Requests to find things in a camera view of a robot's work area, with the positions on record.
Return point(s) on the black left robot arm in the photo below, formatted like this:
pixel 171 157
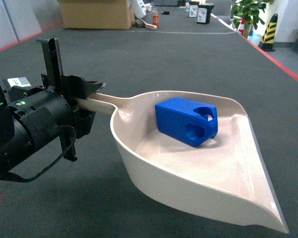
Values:
pixel 6 167

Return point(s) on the orange spray can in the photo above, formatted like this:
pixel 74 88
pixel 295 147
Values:
pixel 155 20

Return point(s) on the yellow black traffic cone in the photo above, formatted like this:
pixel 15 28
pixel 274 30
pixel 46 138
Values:
pixel 267 41

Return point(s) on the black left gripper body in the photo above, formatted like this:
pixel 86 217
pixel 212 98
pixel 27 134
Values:
pixel 44 113

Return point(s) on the red white traffic cone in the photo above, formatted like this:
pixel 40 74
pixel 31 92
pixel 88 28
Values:
pixel 240 29

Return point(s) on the beige plastic dustpan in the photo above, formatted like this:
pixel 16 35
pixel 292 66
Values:
pixel 224 179

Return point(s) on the black labelled container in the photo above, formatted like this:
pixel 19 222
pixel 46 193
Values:
pixel 204 13
pixel 193 8

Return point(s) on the wooden-handled brush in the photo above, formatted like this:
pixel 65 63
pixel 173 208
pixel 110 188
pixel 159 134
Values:
pixel 140 23

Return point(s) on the potted green plant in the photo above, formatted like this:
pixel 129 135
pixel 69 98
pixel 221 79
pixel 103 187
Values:
pixel 249 10

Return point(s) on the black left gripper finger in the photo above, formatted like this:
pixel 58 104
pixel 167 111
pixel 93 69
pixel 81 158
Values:
pixel 91 87

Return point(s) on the blue 3D-printed part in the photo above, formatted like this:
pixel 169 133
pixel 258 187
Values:
pixel 188 121

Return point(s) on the large cardboard box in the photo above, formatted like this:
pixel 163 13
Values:
pixel 97 14

